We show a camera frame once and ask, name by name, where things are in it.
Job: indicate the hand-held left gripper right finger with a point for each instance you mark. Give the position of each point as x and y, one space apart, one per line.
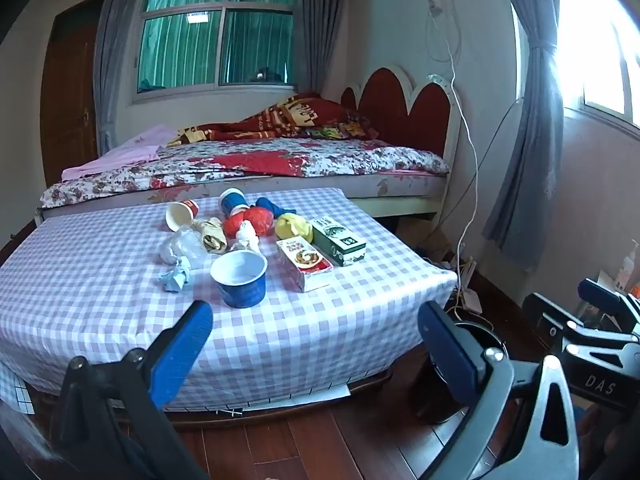
450 350

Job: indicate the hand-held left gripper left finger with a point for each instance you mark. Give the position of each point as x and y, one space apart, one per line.
182 350

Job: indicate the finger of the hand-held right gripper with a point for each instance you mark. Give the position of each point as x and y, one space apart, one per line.
542 315
595 291

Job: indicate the black trash bin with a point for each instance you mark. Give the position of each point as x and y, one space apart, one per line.
480 334

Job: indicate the clear plastic bag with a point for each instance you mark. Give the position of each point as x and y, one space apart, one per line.
180 247

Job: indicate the beige cloth bundle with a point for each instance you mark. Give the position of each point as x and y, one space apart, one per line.
246 235

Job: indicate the yellow towel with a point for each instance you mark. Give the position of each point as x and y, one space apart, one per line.
292 227

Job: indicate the white pump bottle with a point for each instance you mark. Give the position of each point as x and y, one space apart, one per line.
625 270

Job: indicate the white router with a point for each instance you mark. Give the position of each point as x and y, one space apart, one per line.
472 302

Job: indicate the light blue crumpled paper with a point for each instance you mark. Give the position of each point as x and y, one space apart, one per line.
174 277

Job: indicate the blue paper cup upright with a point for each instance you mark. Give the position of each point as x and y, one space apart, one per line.
240 290

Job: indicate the checked tablecloth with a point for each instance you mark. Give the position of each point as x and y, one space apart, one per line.
100 285

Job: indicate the cardboard box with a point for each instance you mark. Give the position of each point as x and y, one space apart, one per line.
435 245

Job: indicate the brown snack wrapper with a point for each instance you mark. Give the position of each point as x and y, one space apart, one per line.
212 237

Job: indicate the red white paper cup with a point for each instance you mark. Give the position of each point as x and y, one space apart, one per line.
182 215

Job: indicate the red white box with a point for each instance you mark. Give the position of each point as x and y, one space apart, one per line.
305 265

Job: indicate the red crumpled wrapper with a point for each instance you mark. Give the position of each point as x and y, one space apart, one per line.
260 220

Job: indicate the green white box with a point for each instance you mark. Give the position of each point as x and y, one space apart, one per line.
340 245

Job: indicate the blue white paper cup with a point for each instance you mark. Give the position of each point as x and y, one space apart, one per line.
232 202

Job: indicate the grey tied curtain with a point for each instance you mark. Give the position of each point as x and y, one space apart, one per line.
540 135

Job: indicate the blue cloth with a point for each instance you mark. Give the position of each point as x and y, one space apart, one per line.
270 206

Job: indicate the pink cloth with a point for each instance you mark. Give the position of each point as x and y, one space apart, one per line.
135 147

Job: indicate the red printed blanket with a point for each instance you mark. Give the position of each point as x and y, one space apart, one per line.
280 117

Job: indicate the bright window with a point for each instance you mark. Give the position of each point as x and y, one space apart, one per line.
600 35

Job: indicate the red white headboard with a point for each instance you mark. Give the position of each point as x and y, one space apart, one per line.
390 95

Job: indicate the brown wooden door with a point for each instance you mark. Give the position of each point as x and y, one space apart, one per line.
70 110

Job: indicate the green glass window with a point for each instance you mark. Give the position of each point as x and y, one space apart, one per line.
180 55

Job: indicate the white bed frame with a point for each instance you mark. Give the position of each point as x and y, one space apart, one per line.
400 200

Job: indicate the white wall plug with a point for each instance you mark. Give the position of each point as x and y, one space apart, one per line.
436 6

